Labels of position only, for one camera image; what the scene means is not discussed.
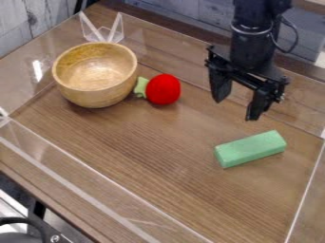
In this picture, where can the clear acrylic corner bracket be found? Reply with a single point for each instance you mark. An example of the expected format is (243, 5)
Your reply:
(103, 34)

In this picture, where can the black table frame bracket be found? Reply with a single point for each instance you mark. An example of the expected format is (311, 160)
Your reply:
(60, 231)

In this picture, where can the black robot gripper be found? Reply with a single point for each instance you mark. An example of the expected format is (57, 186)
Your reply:
(247, 65)

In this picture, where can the red knitted strawberry toy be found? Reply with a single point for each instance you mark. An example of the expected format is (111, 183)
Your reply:
(159, 90)

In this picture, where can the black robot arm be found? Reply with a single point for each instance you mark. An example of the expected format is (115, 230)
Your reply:
(258, 13)

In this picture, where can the light wooden bowl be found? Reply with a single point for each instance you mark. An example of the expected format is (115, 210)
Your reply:
(95, 74)

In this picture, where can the green rectangular block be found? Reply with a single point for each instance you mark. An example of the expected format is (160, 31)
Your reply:
(255, 147)

